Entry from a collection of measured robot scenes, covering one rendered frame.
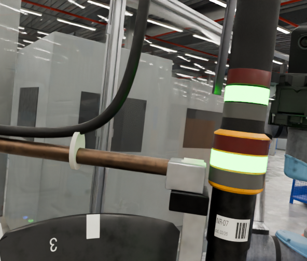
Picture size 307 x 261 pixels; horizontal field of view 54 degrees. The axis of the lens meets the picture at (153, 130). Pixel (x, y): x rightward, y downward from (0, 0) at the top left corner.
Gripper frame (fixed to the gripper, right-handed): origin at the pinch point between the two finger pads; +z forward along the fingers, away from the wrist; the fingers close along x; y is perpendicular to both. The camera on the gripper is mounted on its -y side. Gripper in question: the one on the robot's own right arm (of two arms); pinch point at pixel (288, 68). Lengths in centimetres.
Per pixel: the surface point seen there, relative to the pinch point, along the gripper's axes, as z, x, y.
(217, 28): -96, 51, -36
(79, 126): 22.8, 11.8, 9.3
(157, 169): 20.1, 5.3, 12.0
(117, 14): -37, 62, -24
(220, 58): 16.9, 2.4, 2.3
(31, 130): 24.7, 15.7, 10.2
